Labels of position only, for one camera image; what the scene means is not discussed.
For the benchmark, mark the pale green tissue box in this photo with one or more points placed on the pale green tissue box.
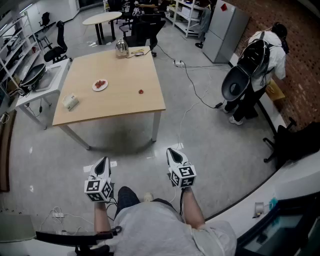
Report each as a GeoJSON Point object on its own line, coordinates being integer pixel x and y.
{"type": "Point", "coordinates": [70, 101]}

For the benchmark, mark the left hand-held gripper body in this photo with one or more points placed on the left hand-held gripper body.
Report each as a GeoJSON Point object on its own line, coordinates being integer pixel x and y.
{"type": "Point", "coordinates": [98, 190]}

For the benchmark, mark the person's grey shirt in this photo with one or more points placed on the person's grey shirt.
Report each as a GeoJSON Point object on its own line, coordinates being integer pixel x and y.
{"type": "Point", "coordinates": [155, 230]}

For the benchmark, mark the white plate with strawberries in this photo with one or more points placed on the white plate with strawberries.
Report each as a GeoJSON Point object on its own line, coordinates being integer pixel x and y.
{"type": "Point", "coordinates": [94, 87]}

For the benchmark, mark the grey computer mouse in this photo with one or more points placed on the grey computer mouse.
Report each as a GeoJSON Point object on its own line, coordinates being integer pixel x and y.
{"type": "Point", "coordinates": [139, 54]}

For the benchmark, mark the white power strip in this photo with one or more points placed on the white power strip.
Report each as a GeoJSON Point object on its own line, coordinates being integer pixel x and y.
{"type": "Point", "coordinates": [178, 63]}
{"type": "Point", "coordinates": [58, 214]}

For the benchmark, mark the black hard shell backpack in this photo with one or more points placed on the black hard shell backpack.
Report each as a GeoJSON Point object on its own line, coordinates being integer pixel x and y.
{"type": "Point", "coordinates": [35, 73]}

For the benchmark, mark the yellow utility knife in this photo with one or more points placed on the yellow utility knife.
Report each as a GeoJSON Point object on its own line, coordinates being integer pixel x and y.
{"type": "Point", "coordinates": [137, 50]}

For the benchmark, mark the brown wooden panel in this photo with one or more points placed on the brown wooden panel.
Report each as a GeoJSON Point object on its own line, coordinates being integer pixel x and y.
{"type": "Point", "coordinates": [6, 150]}

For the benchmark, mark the white curved ledge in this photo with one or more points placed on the white curved ledge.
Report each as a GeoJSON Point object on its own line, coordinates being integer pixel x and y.
{"type": "Point", "coordinates": [295, 180]}

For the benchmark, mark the person's right forearm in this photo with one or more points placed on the person's right forearm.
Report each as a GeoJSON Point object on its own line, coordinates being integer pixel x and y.
{"type": "Point", "coordinates": [192, 207]}

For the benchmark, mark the white box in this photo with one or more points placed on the white box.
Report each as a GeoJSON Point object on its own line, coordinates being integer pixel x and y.
{"type": "Point", "coordinates": [190, 12]}

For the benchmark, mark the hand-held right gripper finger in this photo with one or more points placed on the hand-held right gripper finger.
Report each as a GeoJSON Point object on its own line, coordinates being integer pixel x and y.
{"type": "Point", "coordinates": [169, 162]}
{"type": "Point", "coordinates": [184, 161]}

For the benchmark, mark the grey metal cabinet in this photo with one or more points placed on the grey metal cabinet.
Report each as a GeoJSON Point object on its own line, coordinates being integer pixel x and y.
{"type": "Point", "coordinates": [15, 227]}

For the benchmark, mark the grey refrigerator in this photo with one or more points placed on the grey refrigerator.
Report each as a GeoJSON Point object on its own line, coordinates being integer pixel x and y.
{"type": "Point", "coordinates": [225, 32]}

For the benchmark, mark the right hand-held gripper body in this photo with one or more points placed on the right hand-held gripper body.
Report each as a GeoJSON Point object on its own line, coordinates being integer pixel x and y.
{"type": "Point", "coordinates": [185, 176]}

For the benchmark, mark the wooden box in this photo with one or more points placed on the wooden box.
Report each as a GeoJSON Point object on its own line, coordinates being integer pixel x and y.
{"type": "Point", "coordinates": [276, 91]}

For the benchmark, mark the white side table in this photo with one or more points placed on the white side table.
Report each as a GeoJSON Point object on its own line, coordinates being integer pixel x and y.
{"type": "Point", "coordinates": [63, 67]}

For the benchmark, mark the black power adapter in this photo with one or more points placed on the black power adapter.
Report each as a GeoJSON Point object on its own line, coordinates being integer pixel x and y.
{"type": "Point", "coordinates": [219, 105]}

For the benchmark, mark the person's left forearm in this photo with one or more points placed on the person's left forearm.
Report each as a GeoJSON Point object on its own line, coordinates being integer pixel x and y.
{"type": "Point", "coordinates": [101, 217]}

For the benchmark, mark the white metal shelf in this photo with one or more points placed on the white metal shelf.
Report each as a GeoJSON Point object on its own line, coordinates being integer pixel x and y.
{"type": "Point", "coordinates": [186, 26]}
{"type": "Point", "coordinates": [15, 53]}

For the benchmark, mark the round beige table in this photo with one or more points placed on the round beige table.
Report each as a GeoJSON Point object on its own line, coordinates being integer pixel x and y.
{"type": "Point", "coordinates": [100, 18]}

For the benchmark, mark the person's dark trousers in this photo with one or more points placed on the person's dark trousers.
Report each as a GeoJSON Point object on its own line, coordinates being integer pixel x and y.
{"type": "Point", "coordinates": [126, 197]}

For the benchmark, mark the white table leg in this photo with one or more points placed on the white table leg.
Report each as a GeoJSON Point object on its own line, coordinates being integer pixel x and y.
{"type": "Point", "coordinates": [156, 125]}
{"type": "Point", "coordinates": [75, 138]}

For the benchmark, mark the steel kettle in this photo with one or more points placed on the steel kettle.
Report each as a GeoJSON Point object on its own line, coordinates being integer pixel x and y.
{"type": "Point", "coordinates": [122, 48]}

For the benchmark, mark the grey tray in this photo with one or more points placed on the grey tray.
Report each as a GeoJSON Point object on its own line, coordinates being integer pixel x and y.
{"type": "Point", "coordinates": [50, 78]}

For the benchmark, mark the small white roll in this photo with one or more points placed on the small white roll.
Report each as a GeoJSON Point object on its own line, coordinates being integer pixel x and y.
{"type": "Point", "coordinates": [259, 208]}

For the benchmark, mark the person's white shoe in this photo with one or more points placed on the person's white shoe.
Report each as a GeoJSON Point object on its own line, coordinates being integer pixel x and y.
{"type": "Point", "coordinates": [148, 197]}

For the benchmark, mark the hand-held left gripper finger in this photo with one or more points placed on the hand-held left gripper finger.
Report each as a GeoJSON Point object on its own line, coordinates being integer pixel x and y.
{"type": "Point", "coordinates": [92, 174]}
{"type": "Point", "coordinates": [109, 170]}

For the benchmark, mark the black office chair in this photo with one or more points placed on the black office chair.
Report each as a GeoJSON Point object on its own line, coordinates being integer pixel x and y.
{"type": "Point", "coordinates": [295, 142]}
{"type": "Point", "coordinates": [45, 18]}
{"type": "Point", "coordinates": [60, 35]}
{"type": "Point", "coordinates": [145, 30]}

